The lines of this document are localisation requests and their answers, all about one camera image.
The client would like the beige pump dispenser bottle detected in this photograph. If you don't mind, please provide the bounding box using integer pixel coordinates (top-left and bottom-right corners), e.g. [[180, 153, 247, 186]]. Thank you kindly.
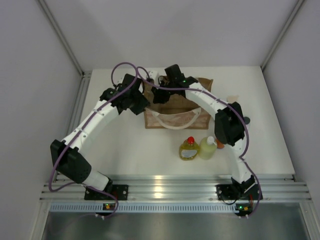
[[226, 94, 252, 125]]

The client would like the burlap canvas tote bag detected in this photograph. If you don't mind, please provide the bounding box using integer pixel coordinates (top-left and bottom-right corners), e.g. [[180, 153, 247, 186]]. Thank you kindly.
[[144, 84, 211, 130]]

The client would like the perforated grey cable duct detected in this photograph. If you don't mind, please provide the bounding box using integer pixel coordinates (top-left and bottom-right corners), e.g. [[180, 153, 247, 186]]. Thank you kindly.
[[50, 202, 239, 213]]

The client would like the yellow bottle red cap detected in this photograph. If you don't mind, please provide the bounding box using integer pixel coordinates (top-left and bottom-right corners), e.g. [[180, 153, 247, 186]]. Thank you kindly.
[[179, 136, 200, 161]]

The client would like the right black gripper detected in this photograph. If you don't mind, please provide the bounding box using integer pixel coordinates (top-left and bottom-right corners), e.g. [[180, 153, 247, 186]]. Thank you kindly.
[[151, 80, 175, 105]]

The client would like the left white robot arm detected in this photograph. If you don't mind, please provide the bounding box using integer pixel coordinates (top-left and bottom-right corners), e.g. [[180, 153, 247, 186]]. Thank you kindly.
[[50, 74, 150, 200]]

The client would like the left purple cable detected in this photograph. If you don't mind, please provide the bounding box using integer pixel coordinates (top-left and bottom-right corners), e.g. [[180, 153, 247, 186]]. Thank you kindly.
[[47, 62, 143, 219]]

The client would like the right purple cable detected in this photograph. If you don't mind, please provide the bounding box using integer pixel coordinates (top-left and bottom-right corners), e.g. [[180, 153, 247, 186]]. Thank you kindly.
[[136, 65, 263, 219]]

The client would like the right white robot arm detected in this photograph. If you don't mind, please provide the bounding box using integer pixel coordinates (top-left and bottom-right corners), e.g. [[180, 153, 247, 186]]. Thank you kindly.
[[151, 64, 256, 200]]

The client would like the aluminium mounting rail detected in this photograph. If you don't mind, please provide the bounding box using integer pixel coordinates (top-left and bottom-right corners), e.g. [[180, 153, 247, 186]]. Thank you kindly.
[[40, 174, 312, 203]]

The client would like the right aluminium frame post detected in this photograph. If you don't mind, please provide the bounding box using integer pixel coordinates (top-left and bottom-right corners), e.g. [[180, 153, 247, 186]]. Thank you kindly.
[[260, 0, 306, 72]]

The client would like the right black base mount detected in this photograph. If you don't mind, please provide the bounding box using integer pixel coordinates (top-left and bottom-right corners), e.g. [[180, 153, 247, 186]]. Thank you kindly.
[[215, 184, 261, 201]]

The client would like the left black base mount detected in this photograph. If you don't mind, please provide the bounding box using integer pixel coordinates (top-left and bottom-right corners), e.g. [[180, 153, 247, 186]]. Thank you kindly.
[[84, 184, 129, 201]]

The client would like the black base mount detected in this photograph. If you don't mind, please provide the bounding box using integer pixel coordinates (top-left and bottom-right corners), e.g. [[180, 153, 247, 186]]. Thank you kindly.
[[84, 184, 129, 201], [215, 184, 261, 201]]

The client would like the orange bottle blue cap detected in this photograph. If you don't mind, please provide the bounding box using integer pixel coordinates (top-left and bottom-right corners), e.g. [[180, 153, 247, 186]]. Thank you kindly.
[[216, 139, 225, 149]]

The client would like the pale green lotion bottle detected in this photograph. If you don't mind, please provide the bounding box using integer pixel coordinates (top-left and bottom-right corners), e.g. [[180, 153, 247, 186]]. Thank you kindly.
[[198, 136, 217, 160]]

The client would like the left aluminium frame post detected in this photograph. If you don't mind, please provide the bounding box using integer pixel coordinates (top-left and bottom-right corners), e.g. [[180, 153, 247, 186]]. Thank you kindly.
[[37, 0, 92, 186]]

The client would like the purple cable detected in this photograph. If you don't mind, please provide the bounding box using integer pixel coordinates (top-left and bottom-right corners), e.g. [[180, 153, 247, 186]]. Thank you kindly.
[[47, 62, 143, 219], [136, 65, 263, 219]]

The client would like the aluminium frame post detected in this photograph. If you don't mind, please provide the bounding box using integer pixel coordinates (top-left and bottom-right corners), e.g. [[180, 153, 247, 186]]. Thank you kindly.
[[37, 0, 92, 186], [260, 0, 306, 72]]

